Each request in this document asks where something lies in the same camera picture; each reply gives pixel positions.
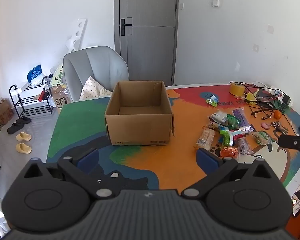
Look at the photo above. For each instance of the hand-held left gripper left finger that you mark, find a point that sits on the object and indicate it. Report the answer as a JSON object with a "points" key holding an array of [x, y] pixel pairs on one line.
{"points": [[88, 158]]}

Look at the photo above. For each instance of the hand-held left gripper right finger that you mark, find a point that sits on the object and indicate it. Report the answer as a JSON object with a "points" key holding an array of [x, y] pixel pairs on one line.
{"points": [[207, 160]]}

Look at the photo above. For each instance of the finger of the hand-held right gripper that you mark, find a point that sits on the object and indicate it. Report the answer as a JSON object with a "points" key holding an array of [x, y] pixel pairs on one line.
{"points": [[293, 143]]}

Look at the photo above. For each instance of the orange snack packet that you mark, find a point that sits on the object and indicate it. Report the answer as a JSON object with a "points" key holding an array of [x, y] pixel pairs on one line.
{"points": [[228, 152]]}

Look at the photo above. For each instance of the bright green snack packet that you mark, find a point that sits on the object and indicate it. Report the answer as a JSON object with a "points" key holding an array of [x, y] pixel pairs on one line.
{"points": [[226, 138]]}

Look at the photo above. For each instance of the brown cardboard box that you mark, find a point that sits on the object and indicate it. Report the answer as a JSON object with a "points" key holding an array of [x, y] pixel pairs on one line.
{"points": [[137, 130]]}

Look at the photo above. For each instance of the long clear biscuit pack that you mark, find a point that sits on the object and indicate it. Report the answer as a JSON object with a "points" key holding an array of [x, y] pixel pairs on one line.
{"points": [[205, 138]]}

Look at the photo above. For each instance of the bunch of keys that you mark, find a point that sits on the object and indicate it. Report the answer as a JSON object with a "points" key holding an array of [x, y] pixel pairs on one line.
{"points": [[277, 125]]}

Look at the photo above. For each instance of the round biscuit green packet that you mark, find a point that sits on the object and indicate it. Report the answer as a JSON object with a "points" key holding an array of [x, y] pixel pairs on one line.
{"points": [[262, 137]]}

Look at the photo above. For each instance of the orange fruit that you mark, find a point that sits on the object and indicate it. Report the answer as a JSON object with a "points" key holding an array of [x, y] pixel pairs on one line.
{"points": [[277, 114]]}

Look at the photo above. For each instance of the pink small toy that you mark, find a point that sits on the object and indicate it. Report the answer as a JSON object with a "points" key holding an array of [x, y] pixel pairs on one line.
{"points": [[265, 125]]}

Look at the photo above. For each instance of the grey purple candy pack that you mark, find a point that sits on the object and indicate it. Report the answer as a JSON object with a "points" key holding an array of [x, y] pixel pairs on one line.
{"points": [[243, 146]]}

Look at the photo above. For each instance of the black charger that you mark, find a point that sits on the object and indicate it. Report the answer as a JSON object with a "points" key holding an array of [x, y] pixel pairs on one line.
{"points": [[286, 100]]}

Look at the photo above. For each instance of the dark green snack packet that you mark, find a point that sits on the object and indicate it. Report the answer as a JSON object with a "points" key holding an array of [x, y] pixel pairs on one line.
{"points": [[233, 121]]}

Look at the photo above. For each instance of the purple strip pack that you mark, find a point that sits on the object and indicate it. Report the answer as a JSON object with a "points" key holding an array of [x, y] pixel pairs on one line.
{"points": [[240, 117]]}

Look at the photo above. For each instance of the small green silver snack packet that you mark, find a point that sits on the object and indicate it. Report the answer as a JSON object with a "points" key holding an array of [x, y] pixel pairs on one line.
{"points": [[212, 100]]}

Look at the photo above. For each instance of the black smartphone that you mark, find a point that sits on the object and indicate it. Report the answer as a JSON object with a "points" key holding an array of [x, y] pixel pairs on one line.
{"points": [[297, 203]]}

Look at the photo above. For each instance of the yellow banana-shaped item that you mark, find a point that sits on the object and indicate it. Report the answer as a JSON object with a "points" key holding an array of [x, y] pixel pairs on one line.
{"points": [[250, 97]]}

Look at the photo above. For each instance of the brown printed carton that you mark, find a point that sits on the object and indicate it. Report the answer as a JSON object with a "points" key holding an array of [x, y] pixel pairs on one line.
{"points": [[60, 100]]}

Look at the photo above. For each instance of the yellow slipper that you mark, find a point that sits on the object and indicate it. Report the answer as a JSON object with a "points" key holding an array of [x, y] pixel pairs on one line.
{"points": [[23, 148], [23, 136]]}

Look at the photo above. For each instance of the white dotted pillow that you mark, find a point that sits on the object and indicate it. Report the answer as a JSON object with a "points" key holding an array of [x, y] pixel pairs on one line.
{"points": [[92, 88]]}

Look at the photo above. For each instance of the black slipper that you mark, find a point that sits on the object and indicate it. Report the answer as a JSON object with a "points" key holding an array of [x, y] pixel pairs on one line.
{"points": [[13, 128], [23, 120]]}

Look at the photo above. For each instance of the yellow tape roll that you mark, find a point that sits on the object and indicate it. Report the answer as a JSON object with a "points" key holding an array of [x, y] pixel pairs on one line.
{"points": [[237, 89]]}

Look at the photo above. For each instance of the black metal shoe rack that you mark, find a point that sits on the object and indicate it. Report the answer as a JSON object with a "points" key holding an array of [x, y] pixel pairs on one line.
{"points": [[30, 102]]}

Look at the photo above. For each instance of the green printed bag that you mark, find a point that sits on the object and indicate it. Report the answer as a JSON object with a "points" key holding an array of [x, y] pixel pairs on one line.
{"points": [[57, 76]]}

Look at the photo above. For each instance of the grey upholstered chair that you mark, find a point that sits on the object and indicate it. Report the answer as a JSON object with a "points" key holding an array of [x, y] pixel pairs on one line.
{"points": [[102, 65]]}

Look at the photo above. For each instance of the small patterned cardboard box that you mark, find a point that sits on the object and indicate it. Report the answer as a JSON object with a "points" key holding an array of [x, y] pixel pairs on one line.
{"points": [[2, 111]]}

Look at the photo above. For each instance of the blue plastic bag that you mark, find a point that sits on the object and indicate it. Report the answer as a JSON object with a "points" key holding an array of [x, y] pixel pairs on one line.
{"points": [[35, 73]]}

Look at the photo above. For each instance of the grey door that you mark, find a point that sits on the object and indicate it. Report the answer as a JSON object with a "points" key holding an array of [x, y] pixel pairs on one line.
{"points": [[150, 50]]}

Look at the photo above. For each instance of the white foam board with holes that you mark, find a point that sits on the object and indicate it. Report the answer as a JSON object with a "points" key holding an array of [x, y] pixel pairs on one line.
{"points": [[77, 33]]}

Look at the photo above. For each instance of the white light switch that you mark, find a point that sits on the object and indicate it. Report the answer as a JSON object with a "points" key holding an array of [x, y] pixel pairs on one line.
{"points": [[215, 2]]}

